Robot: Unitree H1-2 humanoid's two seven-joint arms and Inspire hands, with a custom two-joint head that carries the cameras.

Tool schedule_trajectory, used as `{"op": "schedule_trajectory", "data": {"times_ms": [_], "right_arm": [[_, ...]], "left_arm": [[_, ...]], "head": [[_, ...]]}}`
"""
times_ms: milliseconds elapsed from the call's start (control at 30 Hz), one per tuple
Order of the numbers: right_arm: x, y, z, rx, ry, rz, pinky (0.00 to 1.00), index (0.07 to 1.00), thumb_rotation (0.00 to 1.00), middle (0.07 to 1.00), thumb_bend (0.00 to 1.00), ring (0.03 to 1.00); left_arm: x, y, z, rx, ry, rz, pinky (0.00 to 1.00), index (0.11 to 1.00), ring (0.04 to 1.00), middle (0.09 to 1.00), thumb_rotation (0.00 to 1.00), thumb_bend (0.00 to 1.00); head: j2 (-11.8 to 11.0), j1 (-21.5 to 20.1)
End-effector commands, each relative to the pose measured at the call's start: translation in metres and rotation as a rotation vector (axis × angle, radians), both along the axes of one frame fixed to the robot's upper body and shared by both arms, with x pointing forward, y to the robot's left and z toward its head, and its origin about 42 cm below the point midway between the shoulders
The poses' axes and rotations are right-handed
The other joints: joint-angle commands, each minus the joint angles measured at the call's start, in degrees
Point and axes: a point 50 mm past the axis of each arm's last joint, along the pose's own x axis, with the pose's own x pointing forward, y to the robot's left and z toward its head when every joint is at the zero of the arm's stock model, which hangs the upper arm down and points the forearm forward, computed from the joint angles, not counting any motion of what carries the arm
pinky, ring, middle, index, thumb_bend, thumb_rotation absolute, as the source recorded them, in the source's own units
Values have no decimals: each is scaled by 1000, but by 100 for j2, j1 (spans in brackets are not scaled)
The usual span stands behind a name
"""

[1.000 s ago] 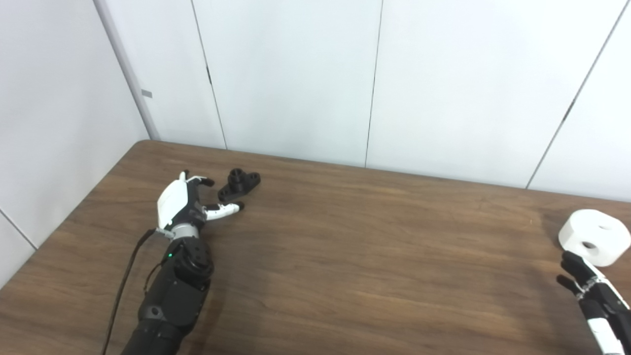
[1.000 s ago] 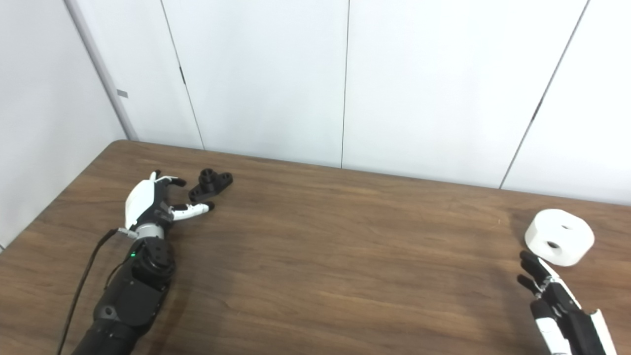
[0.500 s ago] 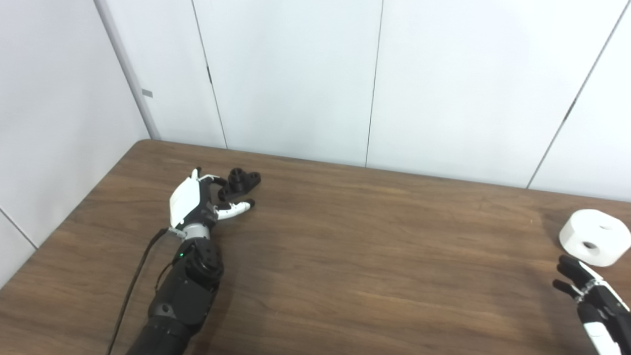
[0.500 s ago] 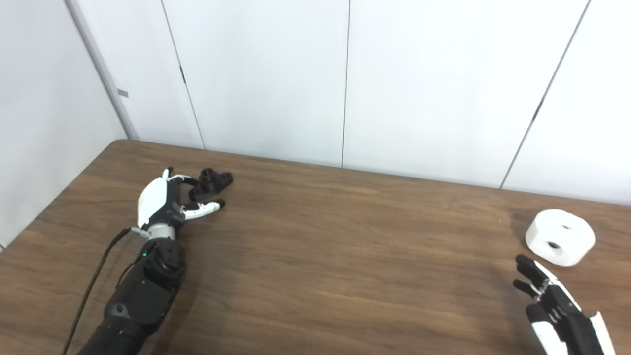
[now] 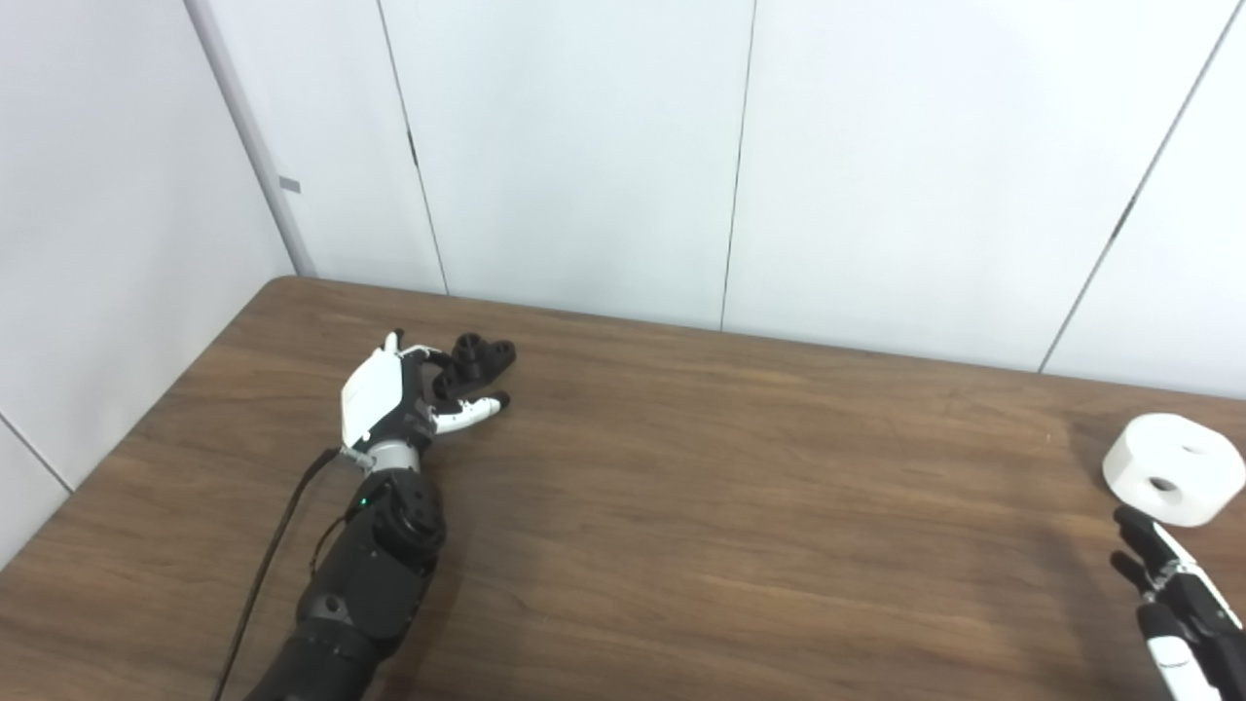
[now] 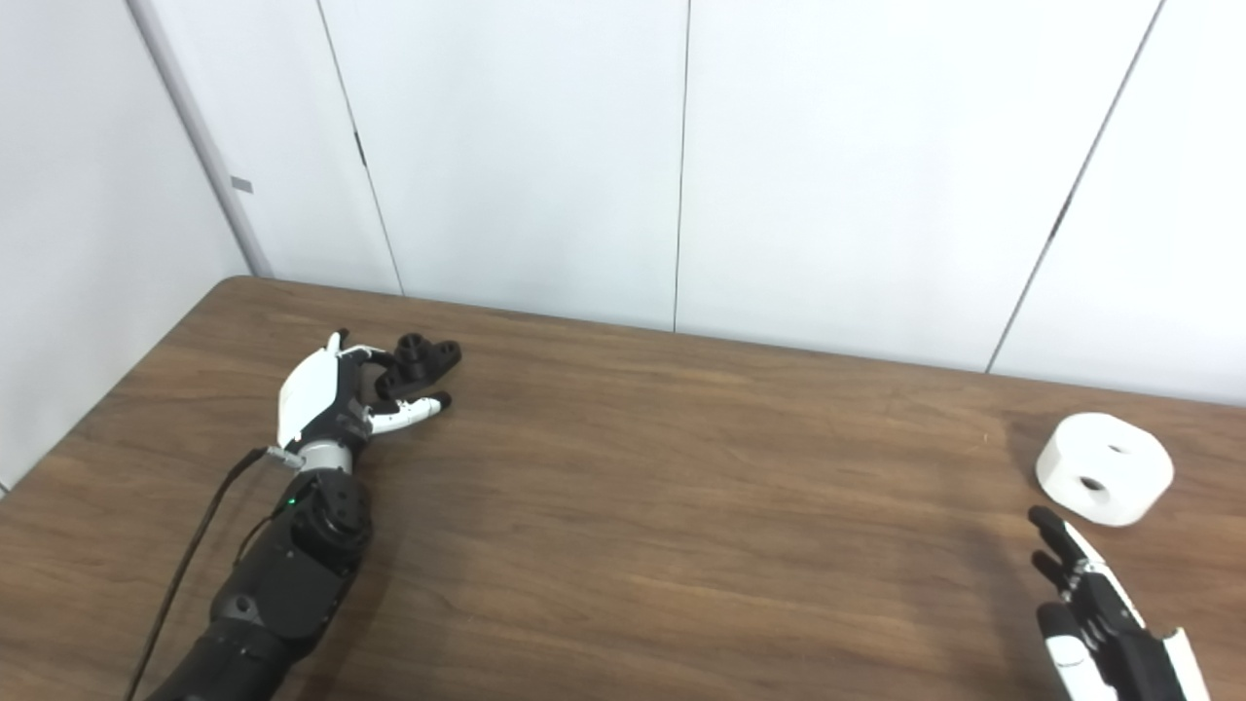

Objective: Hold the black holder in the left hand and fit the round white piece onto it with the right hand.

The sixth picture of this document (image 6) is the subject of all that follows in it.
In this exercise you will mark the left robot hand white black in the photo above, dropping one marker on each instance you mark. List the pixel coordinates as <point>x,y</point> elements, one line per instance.
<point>307,394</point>

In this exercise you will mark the black plastic holder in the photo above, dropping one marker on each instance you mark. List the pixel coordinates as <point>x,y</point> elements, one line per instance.
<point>417,362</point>

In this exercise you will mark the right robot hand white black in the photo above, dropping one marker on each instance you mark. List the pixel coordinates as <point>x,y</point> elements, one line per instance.
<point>1119,652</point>

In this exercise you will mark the round white plastic piece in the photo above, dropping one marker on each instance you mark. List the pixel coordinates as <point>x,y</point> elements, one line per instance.
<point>1110,462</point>

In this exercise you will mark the gray wall pole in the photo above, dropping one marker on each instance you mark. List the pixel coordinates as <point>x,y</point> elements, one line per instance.
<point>200,146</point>

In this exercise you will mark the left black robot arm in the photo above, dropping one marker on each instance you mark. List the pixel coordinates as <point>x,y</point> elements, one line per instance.
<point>287,584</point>

